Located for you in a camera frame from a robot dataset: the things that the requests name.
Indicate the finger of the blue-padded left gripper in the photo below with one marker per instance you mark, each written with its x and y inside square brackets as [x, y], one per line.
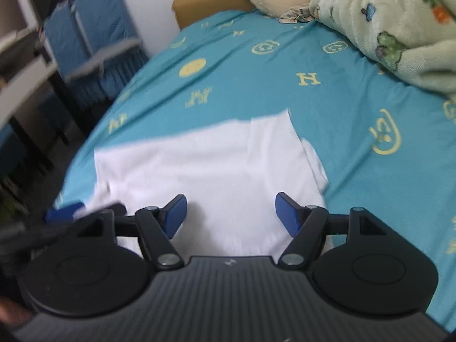
[64, 214]

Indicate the mustard yellow headboard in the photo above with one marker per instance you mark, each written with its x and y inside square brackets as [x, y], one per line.
[188, 12]

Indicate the white dining table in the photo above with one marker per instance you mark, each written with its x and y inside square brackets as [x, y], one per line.
[27, 78]

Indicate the person's hand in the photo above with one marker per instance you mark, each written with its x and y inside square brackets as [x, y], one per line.
[12, 314]

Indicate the teal patterned bed sheet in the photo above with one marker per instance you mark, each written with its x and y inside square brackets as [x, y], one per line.
[385, 146]

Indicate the green fleece cartoon blanket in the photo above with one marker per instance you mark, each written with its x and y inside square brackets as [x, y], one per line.
[413, 39]

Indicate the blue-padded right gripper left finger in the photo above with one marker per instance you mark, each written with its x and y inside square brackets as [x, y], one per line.
[156, 227]

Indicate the blue covered dining chair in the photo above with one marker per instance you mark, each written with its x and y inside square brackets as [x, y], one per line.
[96, 47]

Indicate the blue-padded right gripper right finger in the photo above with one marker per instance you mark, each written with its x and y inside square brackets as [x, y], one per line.
[306, 226]

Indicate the white garment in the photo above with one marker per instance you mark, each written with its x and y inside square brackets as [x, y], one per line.
[230, 174]

